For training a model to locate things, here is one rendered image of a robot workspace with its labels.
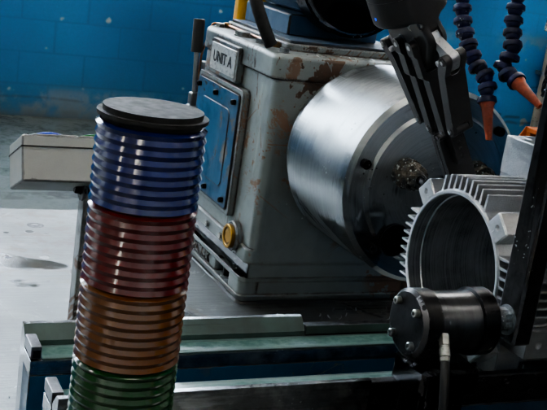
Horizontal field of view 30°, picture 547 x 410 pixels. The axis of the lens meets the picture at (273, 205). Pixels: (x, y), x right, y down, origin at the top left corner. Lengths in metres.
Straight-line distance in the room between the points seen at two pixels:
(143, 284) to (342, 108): 0.77
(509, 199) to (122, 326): 0.55
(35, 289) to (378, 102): 0.54
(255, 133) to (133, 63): 5.21
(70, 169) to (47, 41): 5.39
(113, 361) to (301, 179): 0.79
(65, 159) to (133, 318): 0.56
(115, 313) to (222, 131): 0.97
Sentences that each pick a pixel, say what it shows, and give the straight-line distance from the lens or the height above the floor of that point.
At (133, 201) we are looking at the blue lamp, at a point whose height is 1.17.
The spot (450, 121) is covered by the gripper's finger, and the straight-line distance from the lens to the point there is 1.03.
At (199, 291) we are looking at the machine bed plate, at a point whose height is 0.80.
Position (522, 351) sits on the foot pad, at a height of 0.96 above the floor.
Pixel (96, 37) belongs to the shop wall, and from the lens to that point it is 6.54.
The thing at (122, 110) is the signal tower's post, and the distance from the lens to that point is 0.53.
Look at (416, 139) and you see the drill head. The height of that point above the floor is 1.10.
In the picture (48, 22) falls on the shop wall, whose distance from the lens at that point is 6.46.
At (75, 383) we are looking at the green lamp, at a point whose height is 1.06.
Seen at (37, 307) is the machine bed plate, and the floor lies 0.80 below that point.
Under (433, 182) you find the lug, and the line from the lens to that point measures 1.08.
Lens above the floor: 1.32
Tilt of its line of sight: 15 degrees down
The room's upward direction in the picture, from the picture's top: 8 degrees clockwise
